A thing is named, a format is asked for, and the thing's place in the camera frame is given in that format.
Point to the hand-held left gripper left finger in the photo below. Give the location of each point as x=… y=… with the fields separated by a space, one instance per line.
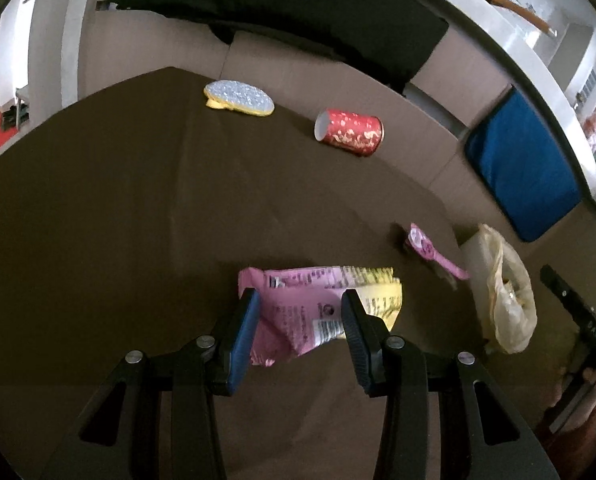
x=243 y=342

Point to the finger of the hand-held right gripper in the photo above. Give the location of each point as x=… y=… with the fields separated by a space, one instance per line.
x=578 y=310

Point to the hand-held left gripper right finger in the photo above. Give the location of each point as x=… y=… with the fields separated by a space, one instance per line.
x=363 y=350

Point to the yellowish plastic bag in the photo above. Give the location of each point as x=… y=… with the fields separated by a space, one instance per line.
x=510 y=305

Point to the pink yellow snack packet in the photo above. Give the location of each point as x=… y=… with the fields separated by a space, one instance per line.
x=303 y=305

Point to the red patterned can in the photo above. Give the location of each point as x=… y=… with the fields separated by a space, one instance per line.
x=350 y=132

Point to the blue and yellow sponge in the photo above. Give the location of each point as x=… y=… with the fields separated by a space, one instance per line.
x=238 y=97

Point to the person's right hand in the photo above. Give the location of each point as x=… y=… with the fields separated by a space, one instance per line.
x=585 y=395

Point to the blue cushion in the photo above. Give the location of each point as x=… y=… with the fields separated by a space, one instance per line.
x=523 y=165

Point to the small black object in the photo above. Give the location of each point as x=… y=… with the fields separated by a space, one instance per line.
x=15 y=115

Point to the black cloth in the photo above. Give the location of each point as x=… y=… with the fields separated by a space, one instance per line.
x=278 y=5

